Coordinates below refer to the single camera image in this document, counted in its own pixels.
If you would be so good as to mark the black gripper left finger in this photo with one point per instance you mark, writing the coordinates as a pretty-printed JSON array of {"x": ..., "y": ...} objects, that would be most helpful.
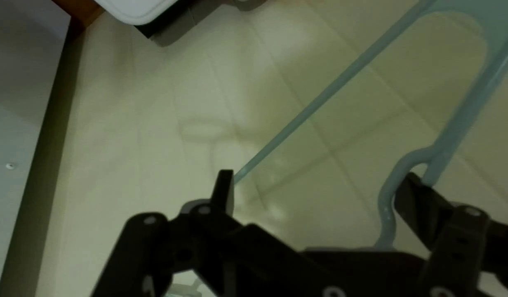
[{"x": 210, "y": 248}]

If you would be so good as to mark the white plastic bin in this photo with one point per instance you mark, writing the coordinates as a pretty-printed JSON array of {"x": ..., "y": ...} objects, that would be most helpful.
[{"x": 131, "y": 9}]

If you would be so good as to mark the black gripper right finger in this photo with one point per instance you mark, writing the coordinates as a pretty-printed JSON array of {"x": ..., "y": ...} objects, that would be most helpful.
[{"x": 457, "y": 241}]

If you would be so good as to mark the grey cabinet panel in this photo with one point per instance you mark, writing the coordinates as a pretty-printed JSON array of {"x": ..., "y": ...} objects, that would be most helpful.
[{"x": 17, "y": 137}]

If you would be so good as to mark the light blue plastic clothes hanger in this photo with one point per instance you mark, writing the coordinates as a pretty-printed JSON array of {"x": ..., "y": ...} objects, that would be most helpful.
[{"x": 446, "y": 149}]

